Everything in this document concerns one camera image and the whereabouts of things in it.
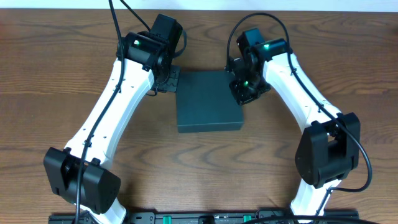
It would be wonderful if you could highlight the dark green box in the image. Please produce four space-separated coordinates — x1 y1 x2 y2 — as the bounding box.
176 70 244 133

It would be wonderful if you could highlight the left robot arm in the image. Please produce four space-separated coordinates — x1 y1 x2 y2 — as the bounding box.
44 14 186 223

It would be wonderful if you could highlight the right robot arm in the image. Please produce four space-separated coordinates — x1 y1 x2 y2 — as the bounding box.
229 29 361 216

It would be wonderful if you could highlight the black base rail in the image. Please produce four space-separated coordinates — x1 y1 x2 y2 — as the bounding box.
48 208 359 224

